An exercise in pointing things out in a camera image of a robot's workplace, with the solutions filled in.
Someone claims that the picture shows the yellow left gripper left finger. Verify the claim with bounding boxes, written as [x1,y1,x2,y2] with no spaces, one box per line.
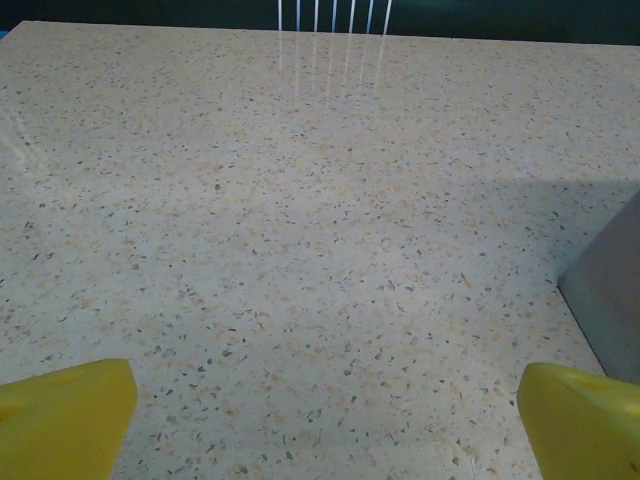
[0,357,139,480]

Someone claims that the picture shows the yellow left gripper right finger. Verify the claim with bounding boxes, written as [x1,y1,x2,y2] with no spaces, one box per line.
[516,362,640,480]

